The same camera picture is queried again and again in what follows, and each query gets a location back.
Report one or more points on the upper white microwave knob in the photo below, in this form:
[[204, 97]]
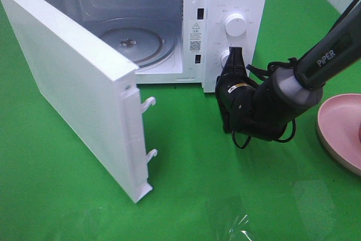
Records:
[[235, 23]]

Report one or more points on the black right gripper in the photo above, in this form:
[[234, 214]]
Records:
[[233, 88]]

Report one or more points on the white microwave oven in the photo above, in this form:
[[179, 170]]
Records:
[[196, 57]]

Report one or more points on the white microwave knob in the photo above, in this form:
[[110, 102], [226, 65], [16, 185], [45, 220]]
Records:
[[235, 23], [224, 57]]

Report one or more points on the pink round plate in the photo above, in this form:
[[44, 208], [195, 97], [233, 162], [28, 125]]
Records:
[[338, 128]]

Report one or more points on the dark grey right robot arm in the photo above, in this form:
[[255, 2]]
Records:
[[260, 103]]

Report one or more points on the white microwave door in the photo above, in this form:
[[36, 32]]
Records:
[[90, 85]]

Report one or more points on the lower white microwave knob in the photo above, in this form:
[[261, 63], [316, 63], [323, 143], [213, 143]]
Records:
[[224, 57]]

